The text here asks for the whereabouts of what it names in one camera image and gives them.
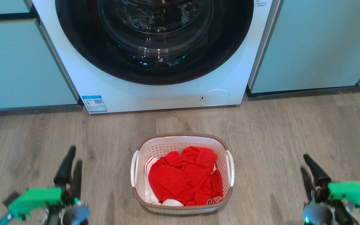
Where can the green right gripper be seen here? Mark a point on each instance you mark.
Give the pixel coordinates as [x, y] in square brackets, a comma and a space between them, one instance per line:
[352, 193]

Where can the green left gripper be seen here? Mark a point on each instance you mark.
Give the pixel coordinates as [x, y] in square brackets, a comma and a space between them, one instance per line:
[36, 198]

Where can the white brown-rimmed laundry basket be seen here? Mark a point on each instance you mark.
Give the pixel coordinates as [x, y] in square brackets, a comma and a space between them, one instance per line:
[180, 142]

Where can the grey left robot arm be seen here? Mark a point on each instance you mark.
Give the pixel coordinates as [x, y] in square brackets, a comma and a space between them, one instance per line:
[75, 214]

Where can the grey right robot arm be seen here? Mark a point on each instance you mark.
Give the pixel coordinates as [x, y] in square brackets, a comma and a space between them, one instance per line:
[319, 215]

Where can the blue energy label sticker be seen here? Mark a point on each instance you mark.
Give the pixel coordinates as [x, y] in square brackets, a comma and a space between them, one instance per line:
[94, 103]

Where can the white garment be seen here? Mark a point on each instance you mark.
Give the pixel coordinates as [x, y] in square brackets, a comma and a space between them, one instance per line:
[150, 195]

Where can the red jersey garment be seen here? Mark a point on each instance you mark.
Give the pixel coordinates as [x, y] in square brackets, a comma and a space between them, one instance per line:
[183, 178]

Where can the large pale teal cabinet door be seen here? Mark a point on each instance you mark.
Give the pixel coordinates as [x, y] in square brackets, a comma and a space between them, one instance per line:
[317, 43]
[17, 65]

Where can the white front-load washing machine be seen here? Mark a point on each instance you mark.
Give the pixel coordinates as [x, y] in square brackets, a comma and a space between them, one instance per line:
[167, 93]

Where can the round white filter cover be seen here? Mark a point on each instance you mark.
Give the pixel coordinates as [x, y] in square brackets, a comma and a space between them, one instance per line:
[215, 97]

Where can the black round washer door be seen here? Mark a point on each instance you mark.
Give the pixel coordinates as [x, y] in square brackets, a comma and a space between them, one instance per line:
[155, 47]

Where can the small pale teal cabinet door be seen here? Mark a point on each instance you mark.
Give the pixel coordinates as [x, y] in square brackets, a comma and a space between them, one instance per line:
[2, 6]

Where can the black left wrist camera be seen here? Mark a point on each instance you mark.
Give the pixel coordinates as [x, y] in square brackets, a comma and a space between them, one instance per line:
[11, 198]

